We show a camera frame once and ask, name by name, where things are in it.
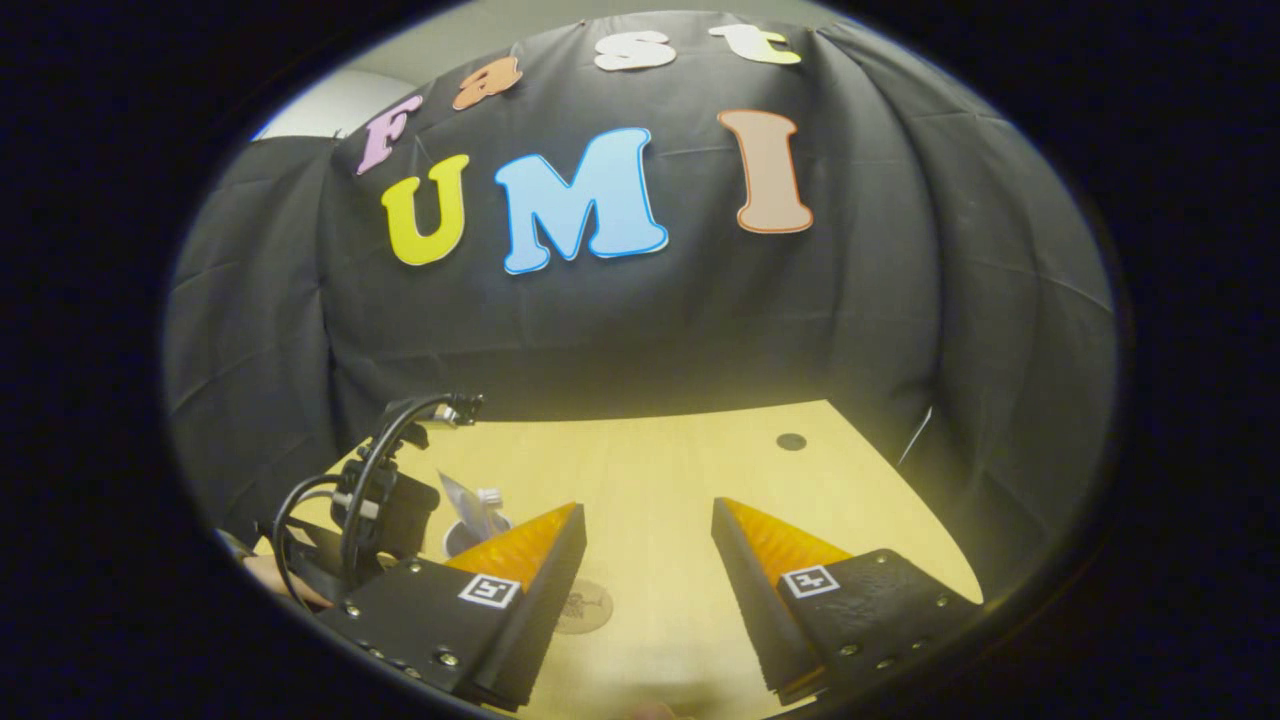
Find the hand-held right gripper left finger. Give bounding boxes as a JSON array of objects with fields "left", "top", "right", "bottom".
[{"left": 313, "top": 501, "right": 589, "bottom": 714}]

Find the thin white cable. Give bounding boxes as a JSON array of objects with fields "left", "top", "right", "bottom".
[{"left": 896, "top": 404, "right": 935, "bottom": 470}]

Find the round cork coaster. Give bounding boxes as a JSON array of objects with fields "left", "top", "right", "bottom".
[{"left": 553, "top": 577, "right": 615, "bottom": 637}]

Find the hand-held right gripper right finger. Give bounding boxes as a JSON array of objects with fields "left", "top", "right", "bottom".
[{"left": 711, "top": 496, "right": 988, "bottom": 707}]

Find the white toothpaste tube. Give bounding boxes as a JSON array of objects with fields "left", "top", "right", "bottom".
[{"left": 437, "top": 471, "right": 502, "bottom": 542}]

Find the white cup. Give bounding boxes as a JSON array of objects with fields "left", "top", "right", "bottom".
[{"left": 440, "top": 512, "right": 517, "bottom": 561}]

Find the black backdrop cloth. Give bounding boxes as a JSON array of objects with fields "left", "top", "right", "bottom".
[{"left": 163, "top": 10, "right": 1118, "bottom": 601}]

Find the wooden desktop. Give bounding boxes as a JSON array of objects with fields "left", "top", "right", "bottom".
[{"left": 255, "top": 400, "right": 986, "bottom": 720}]

